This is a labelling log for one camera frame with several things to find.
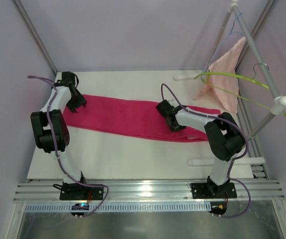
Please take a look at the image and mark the pink trousers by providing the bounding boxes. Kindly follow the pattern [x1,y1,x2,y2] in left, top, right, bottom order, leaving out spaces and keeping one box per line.
[63,95,207,142]

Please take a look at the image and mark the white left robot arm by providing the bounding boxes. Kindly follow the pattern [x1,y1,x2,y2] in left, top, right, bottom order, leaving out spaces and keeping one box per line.
[27,71,87,200]

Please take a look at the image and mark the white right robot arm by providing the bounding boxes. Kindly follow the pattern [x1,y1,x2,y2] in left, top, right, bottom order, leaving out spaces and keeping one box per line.
[156,100,247,199]

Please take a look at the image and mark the green plastic hanger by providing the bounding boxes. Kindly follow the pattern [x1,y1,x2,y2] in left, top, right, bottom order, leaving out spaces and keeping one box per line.
[192,71,286,118]

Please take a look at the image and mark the light pink towel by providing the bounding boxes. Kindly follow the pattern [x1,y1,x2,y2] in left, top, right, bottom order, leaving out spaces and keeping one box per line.
[192,37,246,114]

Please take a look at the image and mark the left electronics board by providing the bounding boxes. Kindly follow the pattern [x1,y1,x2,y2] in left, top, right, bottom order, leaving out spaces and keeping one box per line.
[70,203,90,219]

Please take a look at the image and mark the electronics board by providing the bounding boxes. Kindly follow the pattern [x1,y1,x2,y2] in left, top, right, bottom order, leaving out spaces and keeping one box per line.
[209,201,227,217]
[70,203,90,219]

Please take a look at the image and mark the right electronics board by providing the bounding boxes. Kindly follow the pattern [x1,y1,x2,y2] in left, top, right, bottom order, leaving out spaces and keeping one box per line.
[209,201,227,217]

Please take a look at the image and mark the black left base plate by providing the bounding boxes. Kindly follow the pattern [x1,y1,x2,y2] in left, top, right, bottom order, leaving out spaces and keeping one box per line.
[58,183,104,201]

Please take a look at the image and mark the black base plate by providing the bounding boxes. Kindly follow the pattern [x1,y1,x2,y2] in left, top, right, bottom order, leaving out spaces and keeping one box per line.
[58,183,104,201]
[190,182,237,199]

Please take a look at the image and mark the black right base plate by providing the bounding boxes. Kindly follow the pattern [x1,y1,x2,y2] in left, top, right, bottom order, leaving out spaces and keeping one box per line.
[190,182,237,199]

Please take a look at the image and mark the blue wire hanger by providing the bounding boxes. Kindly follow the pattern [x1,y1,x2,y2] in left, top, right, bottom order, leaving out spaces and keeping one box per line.
[202,8,244,73]

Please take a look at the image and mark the slotted cable duct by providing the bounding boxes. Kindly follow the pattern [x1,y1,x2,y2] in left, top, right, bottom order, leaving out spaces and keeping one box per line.
[24,201,210,213]

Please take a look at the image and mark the white clothes rack frame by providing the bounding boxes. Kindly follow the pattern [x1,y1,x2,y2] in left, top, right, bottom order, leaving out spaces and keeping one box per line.
[174,0,286,167]

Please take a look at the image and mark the aluminium front rail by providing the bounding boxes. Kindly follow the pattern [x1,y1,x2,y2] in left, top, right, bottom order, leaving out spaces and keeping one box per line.
[12,179,285,203]

